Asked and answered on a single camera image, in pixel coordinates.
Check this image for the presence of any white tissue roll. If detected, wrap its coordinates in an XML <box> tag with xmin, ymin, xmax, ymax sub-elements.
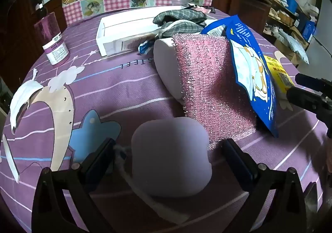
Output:
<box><xmin>153</xmin><ymin>37</ymin><xmax>186</xmax><ymax>105</ymax></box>

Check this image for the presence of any cluttered storage shelf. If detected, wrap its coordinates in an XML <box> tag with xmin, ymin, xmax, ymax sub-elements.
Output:
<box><xmin>263</xmin><ymin>0</ymin><xmax>322</xmax><ymax>49</ymax></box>

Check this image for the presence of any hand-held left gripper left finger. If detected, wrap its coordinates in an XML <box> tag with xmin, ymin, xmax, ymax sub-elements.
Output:
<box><xmin>31</xmin><ymin>138</ymin><xmax>116</xmax><ymax>233</ymax></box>

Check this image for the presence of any purple printed tablecloth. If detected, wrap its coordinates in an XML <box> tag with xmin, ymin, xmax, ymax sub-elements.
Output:
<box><xmin>0</xmin><ymin>6</ymin><xmax>332</xmax><ymax>233</ymax></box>

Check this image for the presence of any white box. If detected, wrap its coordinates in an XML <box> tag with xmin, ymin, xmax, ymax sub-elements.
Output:
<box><xmin>95</xmin><ymin>6</ymin><xmax>205</xmax><ymax>57</ymax></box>

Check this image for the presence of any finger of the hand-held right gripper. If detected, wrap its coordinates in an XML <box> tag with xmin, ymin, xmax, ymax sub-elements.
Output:
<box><xmin>295</xmin><ymin>74</ymin><xmax>328</xmax><ymax>91</ymax></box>
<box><xmin>286</xmin><ymin>86</ymin><xmax>332</xmax><ymax>123</ymax></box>

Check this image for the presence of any pink glitter scrub sponge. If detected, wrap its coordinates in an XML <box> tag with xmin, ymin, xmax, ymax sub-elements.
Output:
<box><xmin>172</xmin><ymin>33</ymin><xmax>257</xmax><ymax>149</ymax></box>

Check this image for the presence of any grey plastic bag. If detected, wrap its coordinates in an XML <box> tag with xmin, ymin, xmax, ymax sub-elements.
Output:
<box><xmin>281</xmin><ymin>36</ymin><xmax>310</xmax><ymax>65</ymax></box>

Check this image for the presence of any small blue white packet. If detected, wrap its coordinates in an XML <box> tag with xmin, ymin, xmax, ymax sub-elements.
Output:
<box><xmin>137</xmin><ymin>40</ymin><xmax>156</xmax><ymax>56</ymax></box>

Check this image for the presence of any grey plaid cloth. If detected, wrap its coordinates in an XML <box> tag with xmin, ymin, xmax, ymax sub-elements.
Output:
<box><xmin>153</xmin><ymin>8</ymin><xmax>208</xmax><ymax>38</ymax></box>

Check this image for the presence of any blue packet with yellow label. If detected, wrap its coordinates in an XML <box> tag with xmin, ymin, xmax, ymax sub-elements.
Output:
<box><xmin>225</xmin><ymin>15</ymin><xmax>296</xmax><ymax>138</ymax></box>

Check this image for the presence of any blue packet with barcode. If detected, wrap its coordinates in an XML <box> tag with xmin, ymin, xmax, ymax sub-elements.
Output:
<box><xmin>201</xmin><ymin>21</ymin><xmax>230</xmax><ymax>39</ymax></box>

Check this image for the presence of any dark wooden cabinet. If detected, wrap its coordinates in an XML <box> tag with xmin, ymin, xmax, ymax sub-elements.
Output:
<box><xmin>0</xmin><ymin>0</ymin><xmax>66</xmax><ymax>86</ymax></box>

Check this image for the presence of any purple canister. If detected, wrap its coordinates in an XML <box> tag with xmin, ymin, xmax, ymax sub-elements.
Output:
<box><xmin>34</xmin><ymin>12</ymin><xmax>70</xmax><ymax>66</ymax></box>

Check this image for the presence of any lavender makeup sponge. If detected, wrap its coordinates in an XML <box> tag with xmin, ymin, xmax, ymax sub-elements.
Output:
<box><xmin>131</xmin><ymin>117</ymin><xmax>212</xmax><ymax>197</ymax></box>

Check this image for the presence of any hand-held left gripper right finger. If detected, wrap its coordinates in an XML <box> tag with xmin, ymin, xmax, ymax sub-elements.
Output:
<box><xmin>220</xmin><ymin>138</ymin><xmax>308</xmax><ymax>233</ymax></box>

